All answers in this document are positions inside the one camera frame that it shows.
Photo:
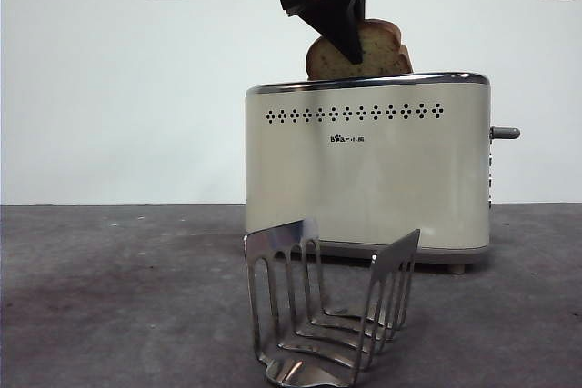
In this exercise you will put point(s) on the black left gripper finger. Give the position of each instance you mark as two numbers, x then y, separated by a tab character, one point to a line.
348	24

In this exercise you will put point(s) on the toasted bread slice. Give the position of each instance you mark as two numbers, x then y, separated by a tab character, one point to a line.
382	58

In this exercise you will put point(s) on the grey toaster lever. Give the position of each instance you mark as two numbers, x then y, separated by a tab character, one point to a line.
505	132

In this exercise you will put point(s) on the cream two-slot toaster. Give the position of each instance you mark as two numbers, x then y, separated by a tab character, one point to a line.
364	179

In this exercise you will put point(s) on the steel toast rack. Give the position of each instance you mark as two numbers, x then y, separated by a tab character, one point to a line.
295	242

